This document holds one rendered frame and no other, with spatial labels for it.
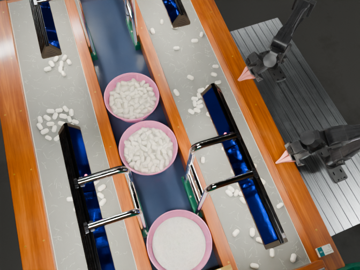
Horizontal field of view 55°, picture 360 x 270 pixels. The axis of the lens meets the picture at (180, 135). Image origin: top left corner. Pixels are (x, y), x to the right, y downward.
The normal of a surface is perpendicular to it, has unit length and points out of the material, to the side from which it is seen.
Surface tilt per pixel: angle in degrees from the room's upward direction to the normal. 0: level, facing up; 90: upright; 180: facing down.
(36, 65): 0
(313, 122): 0
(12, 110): 0
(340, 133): 14
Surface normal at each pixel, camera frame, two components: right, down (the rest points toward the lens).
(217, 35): 0.04, -0.41
